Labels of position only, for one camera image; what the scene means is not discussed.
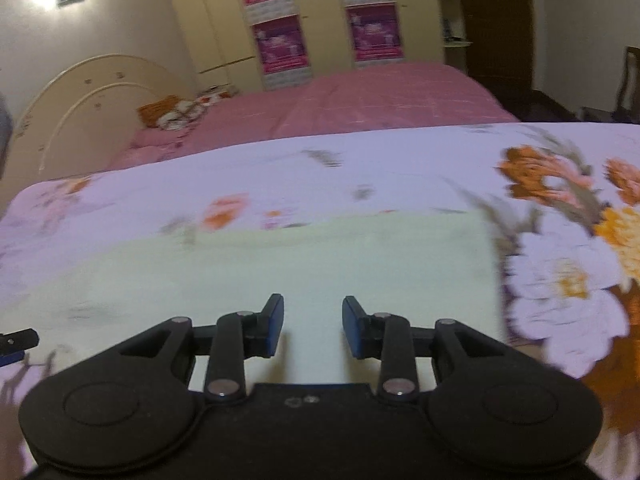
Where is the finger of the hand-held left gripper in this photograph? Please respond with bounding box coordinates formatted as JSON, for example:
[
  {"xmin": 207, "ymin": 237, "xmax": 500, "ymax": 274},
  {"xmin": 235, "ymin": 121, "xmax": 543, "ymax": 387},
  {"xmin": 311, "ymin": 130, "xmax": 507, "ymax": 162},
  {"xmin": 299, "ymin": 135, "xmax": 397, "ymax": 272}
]
[{"xmin": 0, "ymin": 328, "xmax": 40, "ymax": 367}]

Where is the pink bedspread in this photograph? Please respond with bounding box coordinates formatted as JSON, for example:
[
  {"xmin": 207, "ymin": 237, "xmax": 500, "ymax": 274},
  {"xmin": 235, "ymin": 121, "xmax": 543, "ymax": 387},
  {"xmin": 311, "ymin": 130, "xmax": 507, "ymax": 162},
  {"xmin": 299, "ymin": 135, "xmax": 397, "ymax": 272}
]
[{"xmin": 120, "ymin": 60, "xmax": 522, "ymax": 162}]

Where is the cream white cloth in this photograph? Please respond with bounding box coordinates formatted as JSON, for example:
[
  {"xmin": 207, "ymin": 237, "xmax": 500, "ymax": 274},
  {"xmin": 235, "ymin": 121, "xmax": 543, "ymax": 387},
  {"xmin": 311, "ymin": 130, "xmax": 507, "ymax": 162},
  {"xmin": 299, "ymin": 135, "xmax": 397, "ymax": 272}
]
[{"xmin": 0, "ymin": 209, "xmax": 509, "ymax": 397}]

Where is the cream wardrobe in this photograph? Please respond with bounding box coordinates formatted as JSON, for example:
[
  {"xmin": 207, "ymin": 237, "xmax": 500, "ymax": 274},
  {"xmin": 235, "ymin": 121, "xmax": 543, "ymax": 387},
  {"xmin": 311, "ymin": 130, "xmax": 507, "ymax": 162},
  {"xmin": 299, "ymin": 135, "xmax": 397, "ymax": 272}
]
[{"xmin": 164, "ymin": 0, "xmax": 447, "ymax": 94}]

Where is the floral printed blanket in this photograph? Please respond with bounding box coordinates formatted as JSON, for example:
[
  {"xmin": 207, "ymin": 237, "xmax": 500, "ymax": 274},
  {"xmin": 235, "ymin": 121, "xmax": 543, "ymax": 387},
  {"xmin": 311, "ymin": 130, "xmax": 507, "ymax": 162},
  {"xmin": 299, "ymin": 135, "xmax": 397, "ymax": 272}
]
[{"xmin": 0, "ymin": 121, "xmax": 640, "ymax": 480}]

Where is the orange floral pillow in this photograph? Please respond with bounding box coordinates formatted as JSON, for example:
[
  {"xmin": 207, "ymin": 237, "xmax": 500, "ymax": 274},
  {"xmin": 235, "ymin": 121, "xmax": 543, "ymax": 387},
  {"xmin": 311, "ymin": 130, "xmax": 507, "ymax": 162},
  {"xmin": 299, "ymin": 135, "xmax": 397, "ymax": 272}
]
[{"xmin": 137, "ymin": 94, "xmax": 202, "ymax": 132}]

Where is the cream corner shelf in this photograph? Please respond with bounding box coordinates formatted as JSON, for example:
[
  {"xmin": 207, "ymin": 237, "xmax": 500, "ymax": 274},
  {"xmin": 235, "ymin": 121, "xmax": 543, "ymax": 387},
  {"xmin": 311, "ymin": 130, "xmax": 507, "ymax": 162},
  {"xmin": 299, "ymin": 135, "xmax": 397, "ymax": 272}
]
[{"xmin": 432, "ymin": 0, "xmax": 474, "ymax": 67}]

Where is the dark wooden door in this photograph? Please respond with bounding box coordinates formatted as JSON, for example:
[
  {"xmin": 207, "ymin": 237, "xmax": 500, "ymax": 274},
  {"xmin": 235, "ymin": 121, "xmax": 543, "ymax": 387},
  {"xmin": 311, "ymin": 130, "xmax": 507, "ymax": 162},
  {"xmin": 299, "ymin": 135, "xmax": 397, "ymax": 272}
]
[{"xmin": 457, "ymin": 0, "xmax": 535, "ymax": 107}]

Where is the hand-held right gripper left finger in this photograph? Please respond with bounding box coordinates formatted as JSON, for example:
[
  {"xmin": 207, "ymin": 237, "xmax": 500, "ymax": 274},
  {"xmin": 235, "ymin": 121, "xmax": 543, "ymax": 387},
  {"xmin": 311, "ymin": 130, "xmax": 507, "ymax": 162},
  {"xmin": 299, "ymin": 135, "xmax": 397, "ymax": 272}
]
[{"xmin": 119, "ymin": 293, "xmax": 285, "ymax": 404}]

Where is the cream arched headboard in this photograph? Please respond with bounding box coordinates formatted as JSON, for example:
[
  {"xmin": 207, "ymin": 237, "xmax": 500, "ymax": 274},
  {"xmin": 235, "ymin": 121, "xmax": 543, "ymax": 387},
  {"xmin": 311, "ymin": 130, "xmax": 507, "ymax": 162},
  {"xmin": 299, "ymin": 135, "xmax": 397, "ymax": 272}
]
[{"xmin": 2, "ymin": 53, "xmax": 197, "ymax": 192}]

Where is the red floral pillow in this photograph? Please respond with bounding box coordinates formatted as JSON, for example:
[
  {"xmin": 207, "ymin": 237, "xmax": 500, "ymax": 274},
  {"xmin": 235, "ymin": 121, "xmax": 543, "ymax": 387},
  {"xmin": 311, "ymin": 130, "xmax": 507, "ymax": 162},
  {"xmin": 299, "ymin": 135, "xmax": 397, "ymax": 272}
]
[{"xmin": 195, "ymin": 85, "xmax": 242, "ymax": 107}]

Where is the grey fabric item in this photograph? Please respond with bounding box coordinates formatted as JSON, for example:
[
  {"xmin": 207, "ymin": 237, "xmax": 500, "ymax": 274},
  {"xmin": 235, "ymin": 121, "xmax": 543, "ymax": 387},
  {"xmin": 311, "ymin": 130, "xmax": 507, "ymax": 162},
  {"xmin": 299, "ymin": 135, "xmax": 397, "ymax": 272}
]
[{"xmin": 0, "ymin": 94, "xmax": 14, "ymax": 173}]

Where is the dark wooden chair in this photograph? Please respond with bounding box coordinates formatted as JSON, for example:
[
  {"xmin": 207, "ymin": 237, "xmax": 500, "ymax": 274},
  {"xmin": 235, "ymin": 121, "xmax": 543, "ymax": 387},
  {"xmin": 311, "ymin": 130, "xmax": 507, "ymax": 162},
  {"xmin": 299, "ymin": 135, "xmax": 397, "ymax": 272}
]
[{"xmin": 581, "ymin": 46, "xmax": 640, "ymax": 125}]

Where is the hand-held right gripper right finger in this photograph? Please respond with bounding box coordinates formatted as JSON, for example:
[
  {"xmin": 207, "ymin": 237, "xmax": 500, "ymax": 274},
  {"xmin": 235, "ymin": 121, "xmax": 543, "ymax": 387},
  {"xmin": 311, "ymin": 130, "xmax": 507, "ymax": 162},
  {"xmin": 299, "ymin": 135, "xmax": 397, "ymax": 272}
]
[{"xmin": 342, "ymin": 296, "xmax": 507, "ymax": 404}]

